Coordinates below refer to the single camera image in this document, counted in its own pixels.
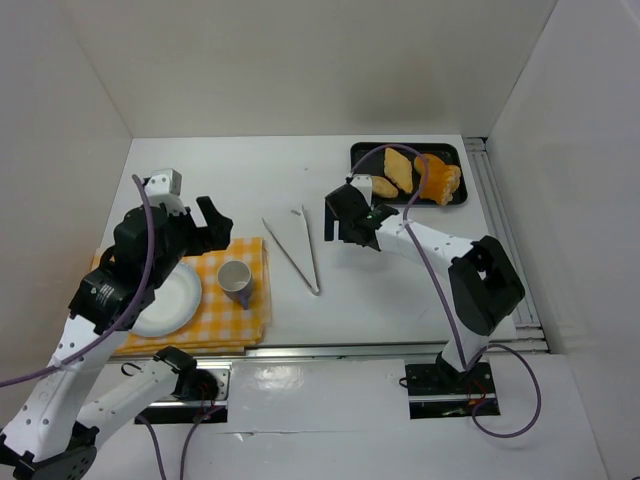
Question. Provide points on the metal tongs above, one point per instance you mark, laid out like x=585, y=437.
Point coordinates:
x=290, y=230

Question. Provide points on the purple mug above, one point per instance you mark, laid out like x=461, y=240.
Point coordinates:
x=236, y=281

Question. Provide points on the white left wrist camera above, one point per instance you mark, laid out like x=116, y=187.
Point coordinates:
x=163, y=187

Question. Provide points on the white plate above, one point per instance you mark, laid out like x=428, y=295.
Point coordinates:
x=176, y=302

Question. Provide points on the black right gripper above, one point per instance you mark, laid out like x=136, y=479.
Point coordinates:
x=347, y=216

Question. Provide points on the orange croissant bread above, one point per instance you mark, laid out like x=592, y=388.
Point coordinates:
x=442, y=188

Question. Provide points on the oval bread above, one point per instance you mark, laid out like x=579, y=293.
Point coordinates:
x=398, y=169

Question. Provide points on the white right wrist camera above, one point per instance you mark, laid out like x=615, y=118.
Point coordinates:
x=364, y=184

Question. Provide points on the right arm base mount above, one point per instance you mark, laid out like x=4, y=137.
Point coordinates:
x=430, y=397

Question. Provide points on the aluminium rail frame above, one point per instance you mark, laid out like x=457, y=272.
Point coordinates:
x=531, y=337

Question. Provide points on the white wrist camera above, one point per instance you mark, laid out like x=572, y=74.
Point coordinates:
x=163, y=187
x=364, y=184

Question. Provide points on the small brown bread roll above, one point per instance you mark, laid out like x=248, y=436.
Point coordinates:
x=383, y=188

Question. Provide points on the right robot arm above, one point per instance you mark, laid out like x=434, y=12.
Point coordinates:
x=475, y=279

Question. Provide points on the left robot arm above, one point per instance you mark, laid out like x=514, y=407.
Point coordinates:
x=57, y=432

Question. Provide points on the orange ring doughnut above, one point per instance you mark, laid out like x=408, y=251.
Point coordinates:
x=429, y=163

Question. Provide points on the black baking tray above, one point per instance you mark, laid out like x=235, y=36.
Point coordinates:
x=368, y=158

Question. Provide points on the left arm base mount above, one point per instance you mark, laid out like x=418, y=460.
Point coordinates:
x=208, y=395

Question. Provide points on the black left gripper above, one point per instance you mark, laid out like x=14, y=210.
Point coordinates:
x=198, y=233

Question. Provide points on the yellow checkered cloth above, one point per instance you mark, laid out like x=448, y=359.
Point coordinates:
x=219, y=325

